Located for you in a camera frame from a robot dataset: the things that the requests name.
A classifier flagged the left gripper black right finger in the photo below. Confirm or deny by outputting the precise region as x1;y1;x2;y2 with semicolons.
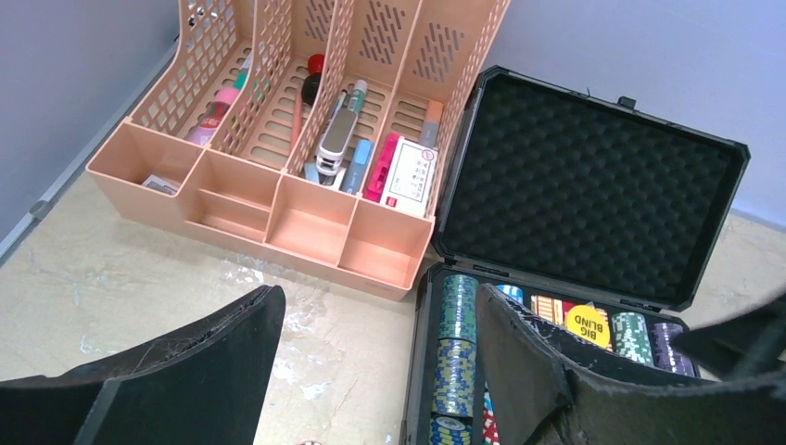
476;285;785;444

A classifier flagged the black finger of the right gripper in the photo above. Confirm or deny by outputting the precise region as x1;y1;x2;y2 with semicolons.
673;295;785;381

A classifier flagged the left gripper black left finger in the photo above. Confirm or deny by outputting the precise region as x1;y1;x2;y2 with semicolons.
1;286;286;444

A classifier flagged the yellow big blind button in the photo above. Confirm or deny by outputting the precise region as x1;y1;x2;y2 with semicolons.
564;304;613;351

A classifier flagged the red gold card deck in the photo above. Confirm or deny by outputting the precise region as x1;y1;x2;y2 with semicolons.
530;295;585;331

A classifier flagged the red white chip stack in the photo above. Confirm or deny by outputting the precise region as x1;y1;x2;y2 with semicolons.
482;390;500;445

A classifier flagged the purple chip stack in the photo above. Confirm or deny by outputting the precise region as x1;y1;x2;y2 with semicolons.
652;323;697;377

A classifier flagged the yellow blue chip stack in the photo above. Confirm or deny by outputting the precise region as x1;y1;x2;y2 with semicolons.
432;338;477;417

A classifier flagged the light blue chip stack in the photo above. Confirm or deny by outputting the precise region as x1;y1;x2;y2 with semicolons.
496;285;525;305

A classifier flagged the green white chip stack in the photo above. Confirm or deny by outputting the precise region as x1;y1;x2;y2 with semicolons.
611;311;654;366

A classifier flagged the black poker chip case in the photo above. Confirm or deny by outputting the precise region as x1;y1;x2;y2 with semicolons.
399;66;750;444

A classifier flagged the white red small box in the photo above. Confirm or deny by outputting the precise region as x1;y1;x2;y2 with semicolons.
380;136;437;217

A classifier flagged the pink red bottle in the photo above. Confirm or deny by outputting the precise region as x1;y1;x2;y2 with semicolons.
185;56;251;146

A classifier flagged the pink highlighter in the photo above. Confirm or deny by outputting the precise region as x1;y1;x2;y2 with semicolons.
363;132;400;202

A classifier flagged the silver stapler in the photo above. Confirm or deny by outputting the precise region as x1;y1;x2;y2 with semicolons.
315;90;358;176

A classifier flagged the blue highlighter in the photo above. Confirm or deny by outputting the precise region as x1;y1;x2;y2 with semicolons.
339;139;374;195

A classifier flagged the peach plastic desk organizer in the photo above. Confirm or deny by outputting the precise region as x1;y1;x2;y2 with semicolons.
87;1;509;300

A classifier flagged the orange grey marker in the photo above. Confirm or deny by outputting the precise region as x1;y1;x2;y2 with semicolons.
419;100;444;148

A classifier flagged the green white glue stick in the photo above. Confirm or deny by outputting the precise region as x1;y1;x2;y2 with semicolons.
347;80;368;114

